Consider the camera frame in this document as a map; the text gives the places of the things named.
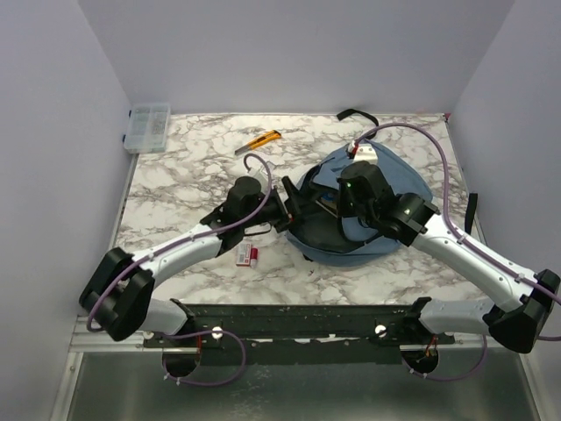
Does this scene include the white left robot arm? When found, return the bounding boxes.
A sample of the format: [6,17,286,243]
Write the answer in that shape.
[78,176,299,346]

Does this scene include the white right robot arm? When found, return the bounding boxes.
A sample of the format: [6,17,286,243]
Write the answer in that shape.
[337,161,560,353]

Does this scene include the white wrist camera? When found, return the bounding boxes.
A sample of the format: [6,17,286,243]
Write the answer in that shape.
[346,141,378,164]
[248,161,275,190]

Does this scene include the red white glue stick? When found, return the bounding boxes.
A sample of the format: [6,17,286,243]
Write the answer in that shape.
[250,247,259,268]

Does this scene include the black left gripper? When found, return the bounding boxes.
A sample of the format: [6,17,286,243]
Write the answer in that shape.
[242,176,322,232]

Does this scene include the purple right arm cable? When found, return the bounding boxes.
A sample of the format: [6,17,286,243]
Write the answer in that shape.
[350,121,561,382]

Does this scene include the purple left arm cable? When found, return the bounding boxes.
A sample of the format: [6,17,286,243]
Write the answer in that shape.
[85,153,273,388]

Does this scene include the red white staples box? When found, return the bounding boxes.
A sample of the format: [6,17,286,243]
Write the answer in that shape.
[235,241,252,267]

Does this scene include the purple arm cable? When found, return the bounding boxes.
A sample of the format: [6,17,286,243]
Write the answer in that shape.
[350,121,561,382]
[85,153,273,388]

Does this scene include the blue backpack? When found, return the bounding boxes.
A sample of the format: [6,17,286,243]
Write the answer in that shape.
[282,118,443,268]

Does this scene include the black mounting base plate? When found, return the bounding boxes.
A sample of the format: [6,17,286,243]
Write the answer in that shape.
[144,298,454,365]

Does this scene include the aluminium rail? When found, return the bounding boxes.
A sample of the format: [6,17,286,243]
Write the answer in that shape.
[69,317,162,353]

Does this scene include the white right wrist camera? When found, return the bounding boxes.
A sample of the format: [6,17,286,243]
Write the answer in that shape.
[346,141,378,164]

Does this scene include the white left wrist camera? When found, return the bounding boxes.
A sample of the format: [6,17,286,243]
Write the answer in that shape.
[248,161,275,190]

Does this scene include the yellow utility knife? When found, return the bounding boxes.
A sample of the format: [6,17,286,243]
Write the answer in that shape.
[234,130,281,156]

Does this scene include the blue blister pack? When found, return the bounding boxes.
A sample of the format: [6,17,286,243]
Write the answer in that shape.
[319,191,338,212]

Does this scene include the clear plastic organizer box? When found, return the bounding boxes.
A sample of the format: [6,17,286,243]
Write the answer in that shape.
[123,103,171,154]

